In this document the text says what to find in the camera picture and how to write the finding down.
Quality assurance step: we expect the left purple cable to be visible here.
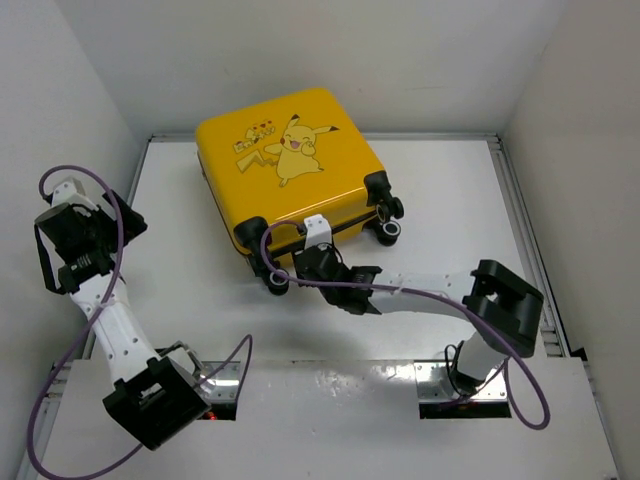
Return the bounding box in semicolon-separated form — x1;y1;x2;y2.
28;164;254;480

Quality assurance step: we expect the purple cable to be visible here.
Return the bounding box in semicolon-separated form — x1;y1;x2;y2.
259;221;551;431
28;164;254;480

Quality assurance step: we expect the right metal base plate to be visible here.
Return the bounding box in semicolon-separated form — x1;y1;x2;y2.
414;361;507;404

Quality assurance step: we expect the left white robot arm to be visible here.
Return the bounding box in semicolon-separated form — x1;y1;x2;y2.
35;177;211;450

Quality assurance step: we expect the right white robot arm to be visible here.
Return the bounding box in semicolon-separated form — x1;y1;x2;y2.
294;244;544;396

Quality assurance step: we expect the yellow suitcase with dark lining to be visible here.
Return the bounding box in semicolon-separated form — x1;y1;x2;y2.
195;88;404;295

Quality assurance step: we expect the metal base plate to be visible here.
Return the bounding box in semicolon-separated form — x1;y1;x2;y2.
414;361;507;404
196;361;241;404

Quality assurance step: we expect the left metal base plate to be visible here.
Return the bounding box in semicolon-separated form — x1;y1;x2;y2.
196;361;241;404

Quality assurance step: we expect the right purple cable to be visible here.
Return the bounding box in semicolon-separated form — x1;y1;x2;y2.
259;221;551;431

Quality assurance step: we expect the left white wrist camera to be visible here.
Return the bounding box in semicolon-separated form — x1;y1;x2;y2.
49;176;98;211

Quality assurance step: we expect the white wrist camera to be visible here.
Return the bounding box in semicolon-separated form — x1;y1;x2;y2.
49;176;98;211
303;214;333;249

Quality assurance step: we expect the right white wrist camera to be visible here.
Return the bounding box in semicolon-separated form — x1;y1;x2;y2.
303;214;333;249

